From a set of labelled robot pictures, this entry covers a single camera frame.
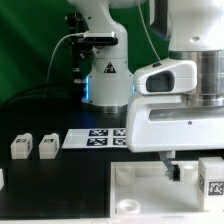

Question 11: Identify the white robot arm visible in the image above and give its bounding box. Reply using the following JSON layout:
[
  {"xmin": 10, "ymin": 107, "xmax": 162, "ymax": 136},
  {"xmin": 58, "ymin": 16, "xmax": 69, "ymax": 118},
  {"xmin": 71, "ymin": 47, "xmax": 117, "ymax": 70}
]
[{"xmin": 68, "ymin": 0, "xmax": 224, "ymax": 160}]

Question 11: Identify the black camera on stand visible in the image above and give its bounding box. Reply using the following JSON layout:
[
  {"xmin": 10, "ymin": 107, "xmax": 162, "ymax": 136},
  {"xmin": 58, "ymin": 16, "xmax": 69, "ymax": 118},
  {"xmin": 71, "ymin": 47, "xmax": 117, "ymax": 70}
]
[{"xmin": 82, "ymin": 31, "xmax": 118, "ymax": 46}]

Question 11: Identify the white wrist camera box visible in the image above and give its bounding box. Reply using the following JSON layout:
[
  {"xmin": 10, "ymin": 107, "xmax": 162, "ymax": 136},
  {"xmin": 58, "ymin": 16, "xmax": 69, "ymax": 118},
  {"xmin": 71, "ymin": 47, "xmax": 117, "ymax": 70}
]
[{"xmin": 134, "ymin": 58, "xmax": 197, "ymax": 95}]

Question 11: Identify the white square table top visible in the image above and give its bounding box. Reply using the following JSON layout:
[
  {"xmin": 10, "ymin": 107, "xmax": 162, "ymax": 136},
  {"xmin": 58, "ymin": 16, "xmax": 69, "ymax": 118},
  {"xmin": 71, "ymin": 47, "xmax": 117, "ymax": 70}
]
[{"xmin": 110, "ymin": 161, "xmax": 224, "ymax": 224}]

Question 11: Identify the white camera cable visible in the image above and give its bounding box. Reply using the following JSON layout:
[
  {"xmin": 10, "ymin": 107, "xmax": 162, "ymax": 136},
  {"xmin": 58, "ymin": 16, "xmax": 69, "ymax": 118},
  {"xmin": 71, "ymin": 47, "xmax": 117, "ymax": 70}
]
[{"xmin": 45, "ymin": 32, "xmax": 85, "ymax": 84}]

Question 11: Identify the black cable bundle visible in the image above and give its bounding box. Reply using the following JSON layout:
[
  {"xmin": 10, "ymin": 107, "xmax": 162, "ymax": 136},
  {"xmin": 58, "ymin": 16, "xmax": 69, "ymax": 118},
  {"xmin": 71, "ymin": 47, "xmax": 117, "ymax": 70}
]
[{"xmin": 0, "ymin": 83, "xmax": 84, "ymax": 114}]

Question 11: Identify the white block left edge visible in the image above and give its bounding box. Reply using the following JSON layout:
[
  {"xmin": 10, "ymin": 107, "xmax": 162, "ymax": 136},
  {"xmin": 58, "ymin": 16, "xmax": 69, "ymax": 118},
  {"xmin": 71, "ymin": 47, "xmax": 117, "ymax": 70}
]
[{"xmin": 0, "ymin": 169, "xmax": 4, "ymax": 191}]

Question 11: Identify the white sheet with markers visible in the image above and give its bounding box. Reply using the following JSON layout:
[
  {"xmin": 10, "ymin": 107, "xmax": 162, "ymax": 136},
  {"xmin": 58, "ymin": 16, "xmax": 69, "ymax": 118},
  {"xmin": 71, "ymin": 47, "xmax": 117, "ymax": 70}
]
[{"xmin": 62, "ymin": 128, "xmax": 126, "ymax": 149}]

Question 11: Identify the black camera stand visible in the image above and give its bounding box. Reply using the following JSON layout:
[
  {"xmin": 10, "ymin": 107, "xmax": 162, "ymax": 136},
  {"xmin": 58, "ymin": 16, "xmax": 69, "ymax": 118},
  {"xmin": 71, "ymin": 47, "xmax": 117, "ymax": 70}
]
[{"xmin": 65, "ymin": 13, "xmax": 92, "ymax": 101}]

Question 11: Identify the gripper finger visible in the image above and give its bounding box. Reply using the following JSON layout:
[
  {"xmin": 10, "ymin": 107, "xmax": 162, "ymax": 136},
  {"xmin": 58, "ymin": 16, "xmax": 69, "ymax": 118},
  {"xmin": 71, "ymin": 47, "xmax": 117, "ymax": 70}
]
[{"xmin": 159, "ymin": 151, "xmax": 180, "ymax": 181}]

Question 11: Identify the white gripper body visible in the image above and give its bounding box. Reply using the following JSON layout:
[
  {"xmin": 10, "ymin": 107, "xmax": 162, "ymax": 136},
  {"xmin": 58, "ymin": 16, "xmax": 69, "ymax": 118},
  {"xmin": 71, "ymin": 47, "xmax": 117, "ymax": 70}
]
[{"xmin": 126, "ymin": 93, "xmax": 224, "ymax": 153}]

